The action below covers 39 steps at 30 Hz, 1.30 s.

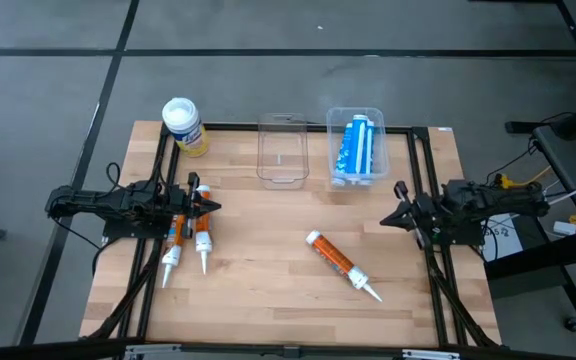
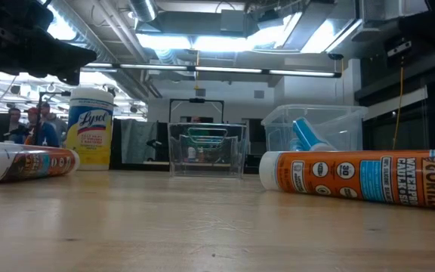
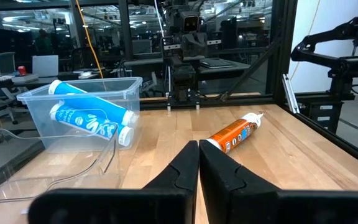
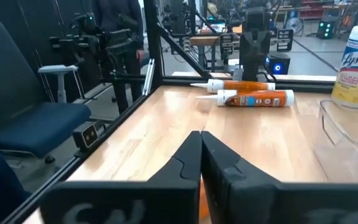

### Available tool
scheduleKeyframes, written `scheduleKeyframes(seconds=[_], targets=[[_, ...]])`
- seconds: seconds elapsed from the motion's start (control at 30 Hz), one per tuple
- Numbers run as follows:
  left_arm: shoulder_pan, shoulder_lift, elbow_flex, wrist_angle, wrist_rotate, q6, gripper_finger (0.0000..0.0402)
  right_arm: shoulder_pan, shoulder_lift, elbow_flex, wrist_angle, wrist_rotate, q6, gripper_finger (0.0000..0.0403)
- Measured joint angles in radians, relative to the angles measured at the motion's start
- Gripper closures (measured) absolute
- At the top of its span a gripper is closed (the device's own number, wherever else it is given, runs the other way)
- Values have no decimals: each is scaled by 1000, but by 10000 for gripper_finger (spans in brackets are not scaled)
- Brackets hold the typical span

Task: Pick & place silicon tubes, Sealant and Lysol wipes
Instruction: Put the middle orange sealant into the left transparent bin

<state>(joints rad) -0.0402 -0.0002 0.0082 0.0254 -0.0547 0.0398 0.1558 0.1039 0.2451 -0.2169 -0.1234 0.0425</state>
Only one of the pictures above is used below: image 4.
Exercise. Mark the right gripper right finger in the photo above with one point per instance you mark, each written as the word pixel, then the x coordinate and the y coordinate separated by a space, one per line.
pixel 259 202

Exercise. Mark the floor fan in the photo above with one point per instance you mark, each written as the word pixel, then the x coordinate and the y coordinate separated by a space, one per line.
pixel 294 25

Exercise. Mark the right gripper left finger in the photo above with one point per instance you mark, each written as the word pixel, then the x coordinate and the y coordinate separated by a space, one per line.
pixel 135 202

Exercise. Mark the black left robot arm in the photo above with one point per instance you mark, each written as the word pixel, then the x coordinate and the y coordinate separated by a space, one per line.
pixel 255 46

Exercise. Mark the black box with blue light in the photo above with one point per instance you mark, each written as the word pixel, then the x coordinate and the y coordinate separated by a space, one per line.
pixel 278 65

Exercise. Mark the shallow clear plastic tray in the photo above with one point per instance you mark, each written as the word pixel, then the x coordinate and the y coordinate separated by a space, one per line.
pixel 346 149

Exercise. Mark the black aluminium table frame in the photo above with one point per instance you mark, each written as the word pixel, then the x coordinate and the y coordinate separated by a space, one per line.
pixel 154 37

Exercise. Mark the black camera rig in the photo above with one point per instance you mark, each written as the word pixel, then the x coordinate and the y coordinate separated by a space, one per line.
pixel 89 40

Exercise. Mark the white chair armrest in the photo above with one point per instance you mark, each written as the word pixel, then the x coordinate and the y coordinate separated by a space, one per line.
pixel 59 69

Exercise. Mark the orange Gorilla sealant tube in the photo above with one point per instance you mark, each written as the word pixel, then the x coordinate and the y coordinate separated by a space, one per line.
pixel 259 99
pixel 247 86

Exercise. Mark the person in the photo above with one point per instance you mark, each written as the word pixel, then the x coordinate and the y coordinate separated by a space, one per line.
pixel 120 12

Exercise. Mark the Lysol wipes canister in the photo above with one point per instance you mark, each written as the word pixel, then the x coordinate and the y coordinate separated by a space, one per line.
pixel 357 71

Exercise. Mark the silver aluminium bracket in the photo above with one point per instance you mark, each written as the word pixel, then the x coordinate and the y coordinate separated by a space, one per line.
pixel 148 77

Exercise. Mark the black device with green lights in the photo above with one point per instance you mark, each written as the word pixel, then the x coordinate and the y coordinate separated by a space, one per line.
pixel 325 29

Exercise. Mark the table-level camera box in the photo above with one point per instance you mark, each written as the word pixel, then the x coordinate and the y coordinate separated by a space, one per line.
pixel 86 137

